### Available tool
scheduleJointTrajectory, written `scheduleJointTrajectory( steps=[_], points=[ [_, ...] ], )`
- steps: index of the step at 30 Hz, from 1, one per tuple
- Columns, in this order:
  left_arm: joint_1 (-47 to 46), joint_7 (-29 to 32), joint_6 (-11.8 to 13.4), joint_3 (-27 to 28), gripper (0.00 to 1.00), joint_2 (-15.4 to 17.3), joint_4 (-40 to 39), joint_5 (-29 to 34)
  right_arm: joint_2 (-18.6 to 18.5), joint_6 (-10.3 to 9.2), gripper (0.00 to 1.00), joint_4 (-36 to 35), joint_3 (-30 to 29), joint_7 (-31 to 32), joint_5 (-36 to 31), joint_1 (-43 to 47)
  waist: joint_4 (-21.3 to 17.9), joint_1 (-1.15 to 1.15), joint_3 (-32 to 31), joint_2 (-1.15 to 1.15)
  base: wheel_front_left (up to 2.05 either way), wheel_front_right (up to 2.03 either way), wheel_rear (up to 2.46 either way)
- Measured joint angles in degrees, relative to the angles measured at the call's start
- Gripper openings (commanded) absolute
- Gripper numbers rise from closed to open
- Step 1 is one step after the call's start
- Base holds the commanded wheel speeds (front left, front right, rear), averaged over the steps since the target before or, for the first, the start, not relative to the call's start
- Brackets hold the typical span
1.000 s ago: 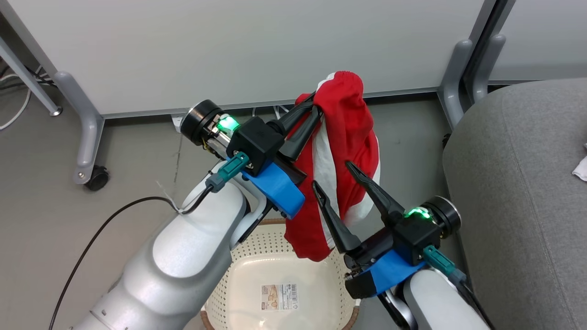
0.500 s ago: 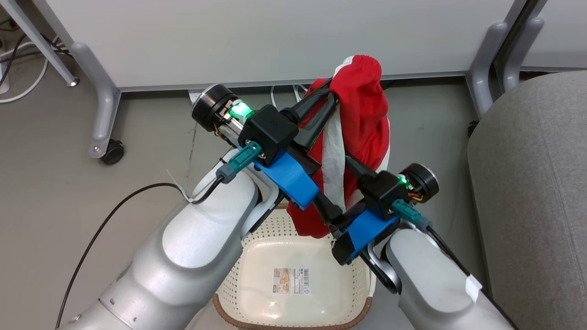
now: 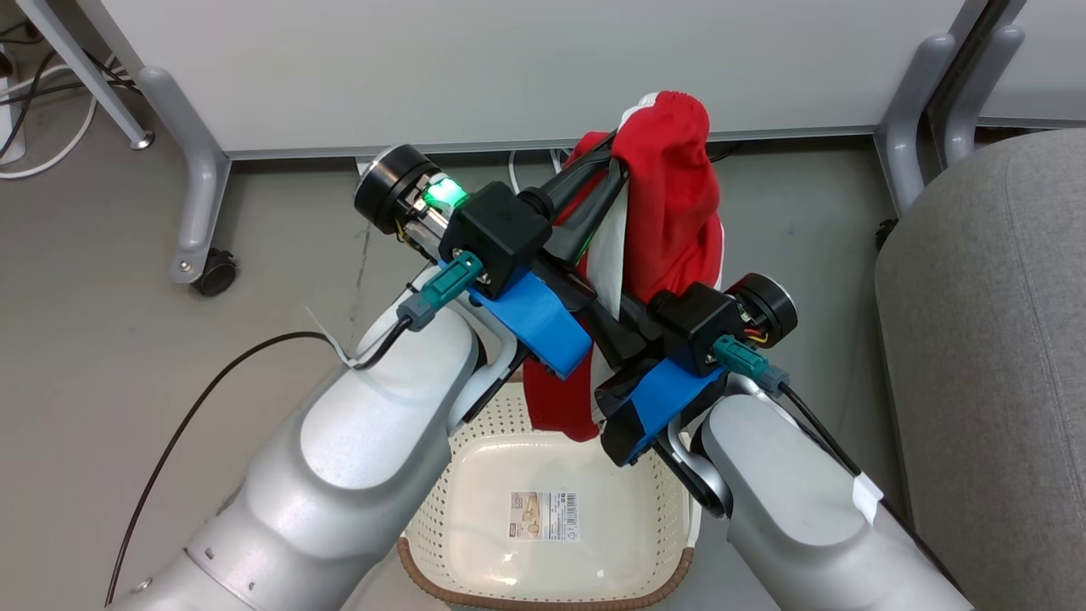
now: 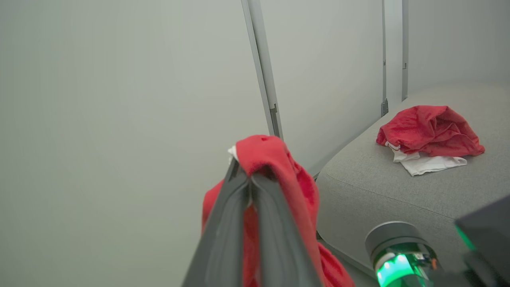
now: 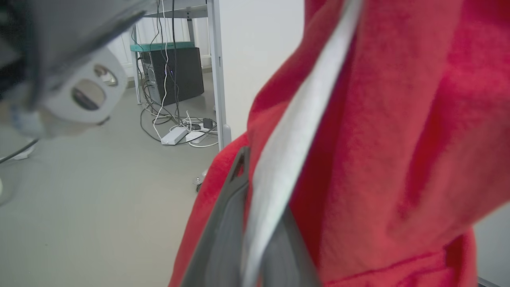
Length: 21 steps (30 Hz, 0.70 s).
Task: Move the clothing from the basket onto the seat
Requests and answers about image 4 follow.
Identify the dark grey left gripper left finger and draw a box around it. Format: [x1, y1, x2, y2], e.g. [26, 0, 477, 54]
[181, 159, 254, 287]

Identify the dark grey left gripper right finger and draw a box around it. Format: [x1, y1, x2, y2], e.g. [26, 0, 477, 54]
[251, 174, 323, 287]

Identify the plain red garment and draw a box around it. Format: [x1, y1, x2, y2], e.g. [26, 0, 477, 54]
[201, 135, 356, 287]

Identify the red garment with white panel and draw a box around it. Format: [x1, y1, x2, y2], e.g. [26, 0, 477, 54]
[376, 105, 486, 177]

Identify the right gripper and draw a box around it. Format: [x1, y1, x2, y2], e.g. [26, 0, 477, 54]
[364, 221, 439, 287]

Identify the wide white partition panel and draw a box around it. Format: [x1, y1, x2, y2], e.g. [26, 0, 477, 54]
[0, 0, 284, 287]

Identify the grey fabric sofa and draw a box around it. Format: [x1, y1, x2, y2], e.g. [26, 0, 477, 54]
[315, 83, 510, 280]

